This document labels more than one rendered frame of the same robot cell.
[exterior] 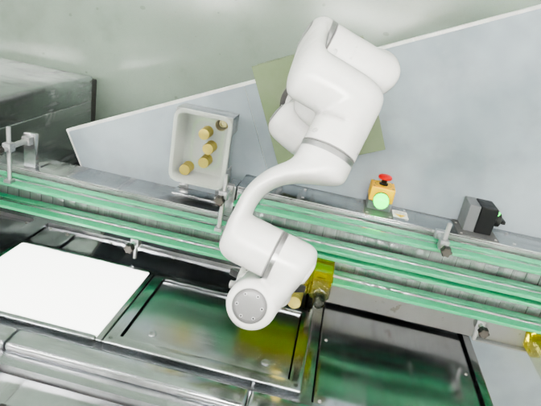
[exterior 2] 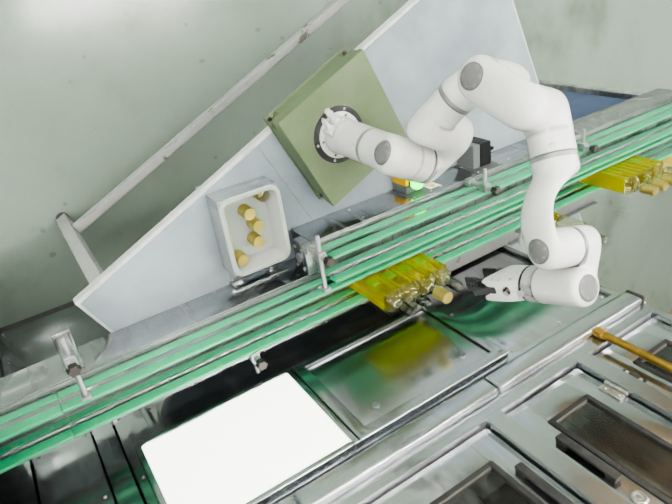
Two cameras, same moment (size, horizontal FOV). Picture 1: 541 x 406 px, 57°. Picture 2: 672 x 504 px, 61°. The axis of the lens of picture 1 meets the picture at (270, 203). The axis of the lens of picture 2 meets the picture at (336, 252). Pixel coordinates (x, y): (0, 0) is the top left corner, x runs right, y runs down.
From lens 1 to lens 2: 89 cm
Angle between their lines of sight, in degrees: 32
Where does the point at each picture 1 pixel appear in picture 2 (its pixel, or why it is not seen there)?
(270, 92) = (302, 138)
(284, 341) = (447, 334)
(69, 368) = (369, 478)
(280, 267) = (592, 249)
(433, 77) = (405, 58)
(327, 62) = (545, 91)
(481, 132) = not seen: hidden behind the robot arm
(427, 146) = not seen: hidden behind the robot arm
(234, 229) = (559, 244)
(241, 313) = (587, 296)
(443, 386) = not seen: hidden behind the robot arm
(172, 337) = (391, 395)
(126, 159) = (164, 290)
